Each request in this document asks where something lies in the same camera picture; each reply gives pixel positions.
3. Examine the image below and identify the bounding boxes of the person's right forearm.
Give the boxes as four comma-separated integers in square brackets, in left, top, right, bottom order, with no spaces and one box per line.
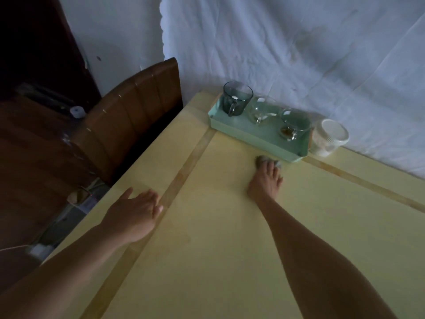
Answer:
[257,197,398,319]

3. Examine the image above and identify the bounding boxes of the person's left forearm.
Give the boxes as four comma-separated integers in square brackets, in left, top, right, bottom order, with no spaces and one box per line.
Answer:
[0,224,134,319]

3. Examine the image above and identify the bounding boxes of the blue grey rag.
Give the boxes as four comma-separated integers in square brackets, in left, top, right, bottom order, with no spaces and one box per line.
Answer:
[255,155,282,170]

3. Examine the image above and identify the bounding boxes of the clear glass cup brown residue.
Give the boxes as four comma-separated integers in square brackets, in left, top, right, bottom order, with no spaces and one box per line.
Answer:
[279,108,312,142]

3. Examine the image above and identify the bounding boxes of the dark wooden door frame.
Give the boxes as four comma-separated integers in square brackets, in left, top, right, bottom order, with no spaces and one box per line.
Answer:
[50,0,103,107]

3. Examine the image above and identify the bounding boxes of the yellow dining table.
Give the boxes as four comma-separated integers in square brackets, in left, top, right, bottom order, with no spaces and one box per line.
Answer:
[43,91,425,319]

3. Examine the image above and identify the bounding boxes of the person's left hand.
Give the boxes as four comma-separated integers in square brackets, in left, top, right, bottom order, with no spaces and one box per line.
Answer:
[99,187,164,245]

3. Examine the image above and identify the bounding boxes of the mint green tray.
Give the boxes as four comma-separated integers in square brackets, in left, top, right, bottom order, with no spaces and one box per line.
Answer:
[208,93,314,163]

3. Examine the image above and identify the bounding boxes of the white power strip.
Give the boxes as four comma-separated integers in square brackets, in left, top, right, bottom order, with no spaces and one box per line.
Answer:
[28,243,55,260]

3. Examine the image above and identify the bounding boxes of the tangle of white cables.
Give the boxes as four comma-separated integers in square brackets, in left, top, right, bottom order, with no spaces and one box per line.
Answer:
[66,177,110,213]

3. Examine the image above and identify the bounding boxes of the brown wooden chair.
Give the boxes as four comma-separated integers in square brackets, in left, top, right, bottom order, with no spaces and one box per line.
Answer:
[61,57,184,187]

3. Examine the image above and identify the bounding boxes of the white floor cable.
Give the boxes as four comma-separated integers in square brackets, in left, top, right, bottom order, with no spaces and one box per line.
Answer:
[0,244,31,253]

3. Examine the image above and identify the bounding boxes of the white lidded jar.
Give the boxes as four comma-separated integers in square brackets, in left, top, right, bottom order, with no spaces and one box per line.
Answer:
[309,118,350,158]

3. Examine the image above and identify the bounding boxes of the white wall cloth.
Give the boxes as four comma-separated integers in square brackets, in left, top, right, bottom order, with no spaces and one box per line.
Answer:
[159,0,425,180]

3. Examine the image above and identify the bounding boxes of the person's right hand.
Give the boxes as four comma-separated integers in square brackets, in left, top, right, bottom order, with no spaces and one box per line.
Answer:
[246,159,284,204]

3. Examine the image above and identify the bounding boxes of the dark glass mug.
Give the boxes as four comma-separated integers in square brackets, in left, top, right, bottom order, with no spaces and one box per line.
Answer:
[222,81,254,117]

